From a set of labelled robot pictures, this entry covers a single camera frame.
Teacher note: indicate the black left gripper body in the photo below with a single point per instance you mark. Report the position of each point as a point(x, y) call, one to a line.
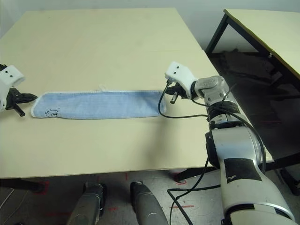
point(12, 99)

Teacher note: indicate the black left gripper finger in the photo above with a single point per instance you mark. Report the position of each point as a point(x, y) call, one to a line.
point(28, 95)
point(27, 99)

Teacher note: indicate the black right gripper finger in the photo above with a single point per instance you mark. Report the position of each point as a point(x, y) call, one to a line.
point(170, 90)
point(171, 93)

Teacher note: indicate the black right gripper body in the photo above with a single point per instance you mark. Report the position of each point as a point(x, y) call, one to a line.
point(182, 92)

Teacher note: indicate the blue towel white trim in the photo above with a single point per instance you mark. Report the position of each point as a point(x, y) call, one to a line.
point(98, 105)

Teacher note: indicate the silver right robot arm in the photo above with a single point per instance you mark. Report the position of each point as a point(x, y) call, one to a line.
point(234, 145)

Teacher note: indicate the black table base bar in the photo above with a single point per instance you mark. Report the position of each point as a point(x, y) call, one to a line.
point(21, 185)
point(286, 159)
point(194, 174)

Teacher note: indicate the red floor tape corner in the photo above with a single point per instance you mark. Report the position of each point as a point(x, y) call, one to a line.
point(181, 182)
point(46, 185)

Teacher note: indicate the red floor tape strip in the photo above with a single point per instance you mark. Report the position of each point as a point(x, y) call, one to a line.
point(182, 206)

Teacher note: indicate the grey robot right leg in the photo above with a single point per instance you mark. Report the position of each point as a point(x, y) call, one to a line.
point(145, 206)

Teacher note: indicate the grey robot leg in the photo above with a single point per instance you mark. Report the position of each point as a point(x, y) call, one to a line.
point(145, 206)
point(85, 206)

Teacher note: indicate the grey robot left leg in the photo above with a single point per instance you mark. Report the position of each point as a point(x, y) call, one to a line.
point(85, 206)

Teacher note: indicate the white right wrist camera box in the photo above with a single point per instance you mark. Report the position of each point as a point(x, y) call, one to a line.
point(179, 72)

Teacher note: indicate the beige side table black frame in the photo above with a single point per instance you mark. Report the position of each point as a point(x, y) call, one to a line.
point(269, 28)

